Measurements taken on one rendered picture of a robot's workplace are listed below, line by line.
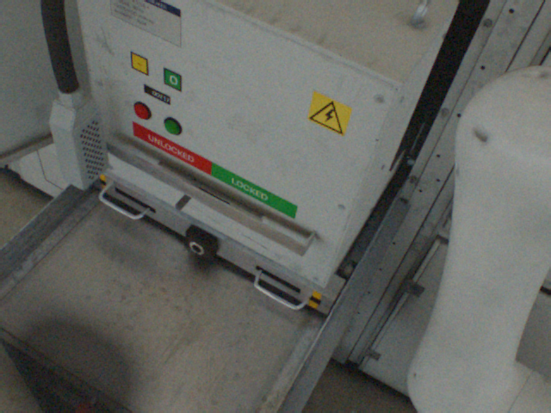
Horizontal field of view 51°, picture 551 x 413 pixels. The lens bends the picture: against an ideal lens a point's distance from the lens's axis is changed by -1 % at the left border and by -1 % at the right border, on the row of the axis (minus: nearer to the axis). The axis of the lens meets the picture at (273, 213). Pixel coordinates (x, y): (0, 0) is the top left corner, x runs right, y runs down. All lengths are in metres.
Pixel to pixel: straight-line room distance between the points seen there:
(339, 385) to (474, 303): 1.40
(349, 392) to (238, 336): 0.97
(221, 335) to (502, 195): 0.68
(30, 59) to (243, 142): 0.53
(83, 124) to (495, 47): 0.67
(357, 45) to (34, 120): 0.81
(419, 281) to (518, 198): 0.98
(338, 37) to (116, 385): 0.66
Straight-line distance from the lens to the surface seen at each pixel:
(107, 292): 1.12
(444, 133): 1.16
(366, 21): 0.78
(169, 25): 0.84
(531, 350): 1.55
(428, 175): 1.24
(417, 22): 0.79
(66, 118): 0.95
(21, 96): 1.30
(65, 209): 1.21
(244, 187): 0.95
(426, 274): 1.44
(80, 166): 1.01
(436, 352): 0.73
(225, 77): 0.82
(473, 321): 0.65
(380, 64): 0.72
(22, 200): 2.38
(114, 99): 1.02
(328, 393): 1.97
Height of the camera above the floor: 1.81
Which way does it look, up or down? 52 degrees down
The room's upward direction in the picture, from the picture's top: 11 degrees clockwise
